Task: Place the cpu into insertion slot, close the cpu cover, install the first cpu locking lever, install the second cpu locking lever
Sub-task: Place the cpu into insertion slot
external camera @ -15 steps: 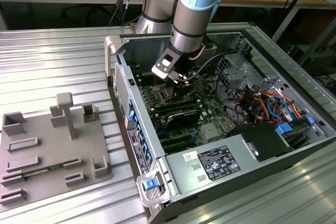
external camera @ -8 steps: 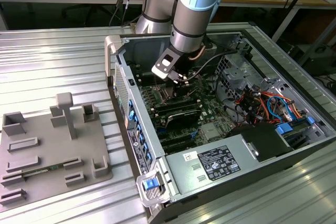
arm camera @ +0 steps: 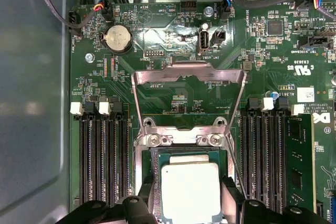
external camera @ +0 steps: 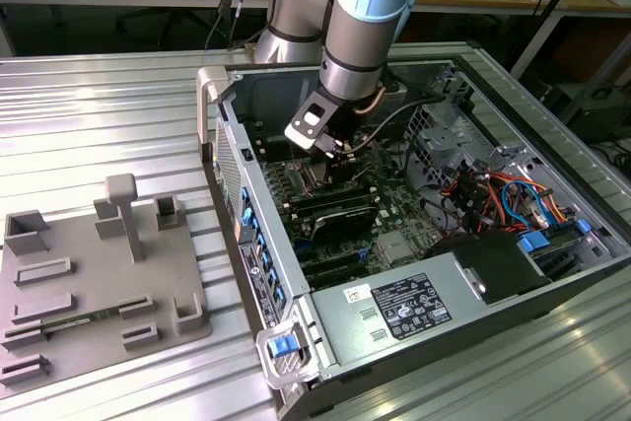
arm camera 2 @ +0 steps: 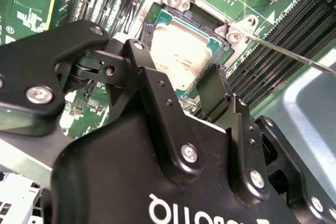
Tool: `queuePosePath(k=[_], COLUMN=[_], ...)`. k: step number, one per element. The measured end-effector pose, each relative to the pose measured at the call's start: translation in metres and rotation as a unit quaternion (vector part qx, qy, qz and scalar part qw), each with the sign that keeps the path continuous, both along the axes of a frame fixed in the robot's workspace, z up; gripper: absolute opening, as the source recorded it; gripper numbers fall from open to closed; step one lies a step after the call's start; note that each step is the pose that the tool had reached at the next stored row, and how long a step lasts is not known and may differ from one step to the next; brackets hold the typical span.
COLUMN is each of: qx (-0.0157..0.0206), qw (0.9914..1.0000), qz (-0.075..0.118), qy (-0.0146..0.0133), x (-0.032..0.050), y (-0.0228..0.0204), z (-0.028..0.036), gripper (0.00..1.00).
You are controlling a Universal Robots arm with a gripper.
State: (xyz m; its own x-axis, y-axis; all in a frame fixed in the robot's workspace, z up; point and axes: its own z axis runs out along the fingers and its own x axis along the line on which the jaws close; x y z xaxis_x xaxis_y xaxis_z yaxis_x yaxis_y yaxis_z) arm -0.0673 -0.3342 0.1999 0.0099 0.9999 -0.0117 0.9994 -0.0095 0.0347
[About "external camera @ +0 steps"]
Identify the black box under desk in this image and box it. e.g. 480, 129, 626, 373
564, 85, 631, 132

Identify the black expansion slot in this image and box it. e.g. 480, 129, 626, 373
295, 245, 370, 290

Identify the perforated metal drive cage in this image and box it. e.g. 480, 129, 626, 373
399, 97, 497, 195

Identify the black graphics card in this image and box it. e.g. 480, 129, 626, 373
309, 204, 380, 246

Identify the grey camera cable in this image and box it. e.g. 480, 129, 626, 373
339, 94, 448, 152

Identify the grey power supply unit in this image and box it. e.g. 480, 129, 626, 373
309, 248, 492, 369

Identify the silver chipset heatsink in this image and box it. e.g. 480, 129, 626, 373
377, 232, 414, 265

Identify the open grey PC case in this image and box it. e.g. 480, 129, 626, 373
195, 52, 631, 421

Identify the green motherboard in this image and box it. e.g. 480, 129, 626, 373
245, 114, 448, 293

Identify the blue release latch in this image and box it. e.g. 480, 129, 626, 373
268, 335, 300, 359

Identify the grey handle with mesh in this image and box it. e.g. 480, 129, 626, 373
254, 320, 322, 390

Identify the green RAM stick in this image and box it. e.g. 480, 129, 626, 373
40, 306, 123, 332

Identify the blue drive carrier latch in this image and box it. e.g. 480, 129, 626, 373
517, 231, 552, 257

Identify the grey case handle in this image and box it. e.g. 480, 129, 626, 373
195, 65, 234, 145

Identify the grey plastic parts rack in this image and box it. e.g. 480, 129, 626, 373
0, 173, 215, 388

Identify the black plastic air shroud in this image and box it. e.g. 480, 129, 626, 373
424, 230, 552, 307

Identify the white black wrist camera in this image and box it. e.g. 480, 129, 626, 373
284, 88, 341, 151

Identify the orange red wire bundle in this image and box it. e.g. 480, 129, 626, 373
433, 168, 578, 238

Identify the black CPU socket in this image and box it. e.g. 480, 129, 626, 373
288, 158, 330, 193

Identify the blue data cable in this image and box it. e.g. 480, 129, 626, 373
500, 178, 561, 231

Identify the small CPU plate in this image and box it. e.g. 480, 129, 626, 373
303, 163, 329, 189

